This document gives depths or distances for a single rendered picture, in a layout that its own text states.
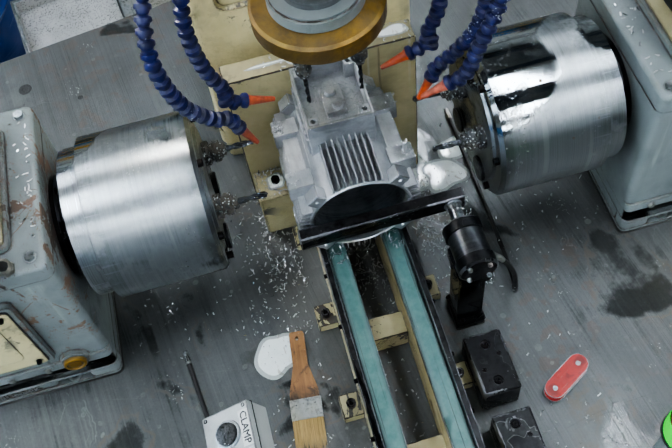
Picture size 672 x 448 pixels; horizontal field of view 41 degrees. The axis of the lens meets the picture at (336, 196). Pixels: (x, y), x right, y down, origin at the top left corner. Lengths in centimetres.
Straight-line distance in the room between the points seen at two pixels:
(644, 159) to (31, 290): 91
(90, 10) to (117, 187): 143
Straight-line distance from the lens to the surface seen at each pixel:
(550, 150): 134
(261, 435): 118
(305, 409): 145
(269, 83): 137
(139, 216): 127
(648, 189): 153
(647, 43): 138
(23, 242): 127
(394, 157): 133
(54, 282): 129
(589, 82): 134
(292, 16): 113
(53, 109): 189
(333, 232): 132
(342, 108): 132
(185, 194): 126
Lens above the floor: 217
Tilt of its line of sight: 57 degrees down
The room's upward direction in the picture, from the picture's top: 9 degrees counter-clockwise
